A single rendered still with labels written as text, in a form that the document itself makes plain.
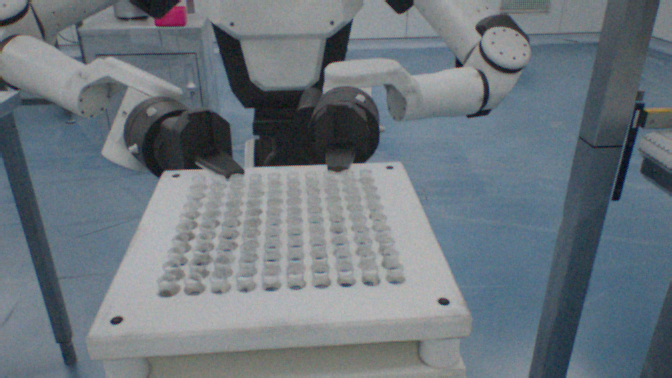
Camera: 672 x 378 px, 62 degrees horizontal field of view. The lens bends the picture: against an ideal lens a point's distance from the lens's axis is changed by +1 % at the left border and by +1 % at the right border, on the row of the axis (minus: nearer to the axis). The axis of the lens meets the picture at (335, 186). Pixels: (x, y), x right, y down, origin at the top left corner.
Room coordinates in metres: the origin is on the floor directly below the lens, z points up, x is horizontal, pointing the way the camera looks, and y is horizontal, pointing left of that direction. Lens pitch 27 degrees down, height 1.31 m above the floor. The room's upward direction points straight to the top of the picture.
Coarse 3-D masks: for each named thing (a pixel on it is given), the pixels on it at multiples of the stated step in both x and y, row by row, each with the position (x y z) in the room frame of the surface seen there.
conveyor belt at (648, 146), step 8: (648, 136) 0.95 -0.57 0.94; (656, 136) 0.94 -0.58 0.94; (664, 136) 0.93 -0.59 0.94; (640, 144) 0.95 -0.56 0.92; (648, 144) 0.93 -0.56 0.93; (656, 144) 0.92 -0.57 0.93; (664, 144) 0.90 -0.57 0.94; (640, 152) 0.95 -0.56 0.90; (648, 152) 0.92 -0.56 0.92; (656, 152) 0.90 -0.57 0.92; (664, 152) 0.89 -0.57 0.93; (656, 160) 0.90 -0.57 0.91; (664, 160) 0.88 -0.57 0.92; (664, 168) 0.88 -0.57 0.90
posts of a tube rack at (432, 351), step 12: (420, 348) 0.29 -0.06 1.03; (432, 348) 0.28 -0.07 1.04; (444, 348) 0.28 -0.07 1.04; (456, 348) 0.29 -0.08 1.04; (108, 360) 0.27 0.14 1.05; (120, 360) 0.27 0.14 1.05; (132, 360) 0.27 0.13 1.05; (144, 360) 0.28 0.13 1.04; (432, 360) 0.28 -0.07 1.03; (444, 360) 0.28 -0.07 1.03; (456, 360) 0.29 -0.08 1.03; (108, 372) 0.27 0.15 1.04; (120, 372) 0.27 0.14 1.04; (132, 372) 0.27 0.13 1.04; (144, 372) 0.27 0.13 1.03
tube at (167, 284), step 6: (162, 276) 0.31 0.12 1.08; (168, 276) 0.31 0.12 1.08; (174, 276) 0.31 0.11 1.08; (162, 282) 0.31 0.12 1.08; (168, 282) 0.31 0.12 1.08; (174, 282) 0.31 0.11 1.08; (162, 288) 0.30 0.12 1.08; (168, 288) 0.30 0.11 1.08; (174, 288) 0.30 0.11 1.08; (162, 294) 0.30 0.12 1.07; (168, 294) 0.30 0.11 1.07; (174, 294) 0.30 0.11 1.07
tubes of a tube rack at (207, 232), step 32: (256, 192) 0.44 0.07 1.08; (288, 192) 0.44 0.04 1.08; (320, 192) 0.44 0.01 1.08; (352, 192) 0.44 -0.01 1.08; (224, 224) 0.38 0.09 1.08; (256, 224) 0.39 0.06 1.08; (288, 224) 0.38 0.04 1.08; (320, 224) 0.38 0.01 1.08; (352, 224) 0.39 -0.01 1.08; (224, 256) 0.34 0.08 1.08; (256, 256) 0.35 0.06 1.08; (288, 256) 0.34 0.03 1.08; (320, 256) 0.34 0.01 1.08; (352, 256) 0.33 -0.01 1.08
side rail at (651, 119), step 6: (642, 114) 0.97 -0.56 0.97; (648, 114) 0.96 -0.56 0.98; (654, 114) 0.96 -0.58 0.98; (660, 114) 0.96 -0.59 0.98; (666, 114) 0.96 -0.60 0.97; (642, 120) 0.96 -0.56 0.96; (648, 120) 0.96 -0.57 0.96; (654, 120) 0.96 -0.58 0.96; (660, 120) 0.96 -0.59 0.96; (666, 120) 0.96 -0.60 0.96; (642, 126) 0.96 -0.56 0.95; (648, 126) 0.96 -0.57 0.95; (654, 126) 0.96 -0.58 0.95; (660, 126) 0.96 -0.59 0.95; (666, 126) 0.96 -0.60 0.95
